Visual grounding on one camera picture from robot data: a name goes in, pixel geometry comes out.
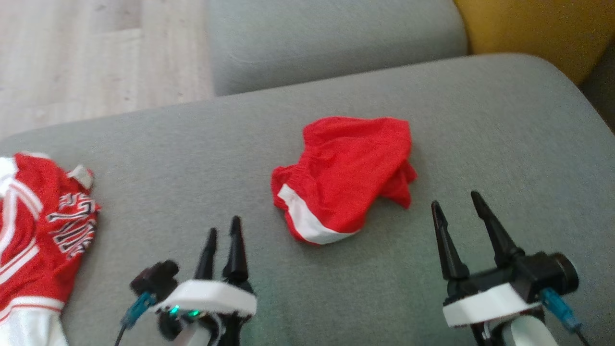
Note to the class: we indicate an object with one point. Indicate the grey sofa back cushion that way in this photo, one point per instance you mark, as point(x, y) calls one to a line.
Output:
point(336, 38)

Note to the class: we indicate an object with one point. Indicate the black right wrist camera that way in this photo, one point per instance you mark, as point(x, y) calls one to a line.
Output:
point(552, 274)

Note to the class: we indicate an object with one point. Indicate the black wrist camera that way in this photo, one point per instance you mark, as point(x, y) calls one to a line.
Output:
point(552, 274)
point(156, 278)

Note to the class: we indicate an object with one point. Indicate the red white printed jersey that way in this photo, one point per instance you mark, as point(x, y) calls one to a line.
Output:
point(29, 250)

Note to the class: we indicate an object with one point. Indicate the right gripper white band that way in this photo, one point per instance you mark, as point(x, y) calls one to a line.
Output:
point(485, 300)

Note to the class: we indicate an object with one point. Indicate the mustard yellow pillow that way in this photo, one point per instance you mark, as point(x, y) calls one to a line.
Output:
point(538, 29)

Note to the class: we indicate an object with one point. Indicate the red shorts white trim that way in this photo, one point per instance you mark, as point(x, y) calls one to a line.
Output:
point(346, 178)

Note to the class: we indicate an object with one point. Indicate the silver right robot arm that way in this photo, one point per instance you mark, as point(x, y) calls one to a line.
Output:
point(531, 334)

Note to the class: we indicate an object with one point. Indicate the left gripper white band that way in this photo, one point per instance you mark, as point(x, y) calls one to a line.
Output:
point(211, 295)

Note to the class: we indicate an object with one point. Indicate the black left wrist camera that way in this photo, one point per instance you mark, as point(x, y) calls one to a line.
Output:
point(156, 278)

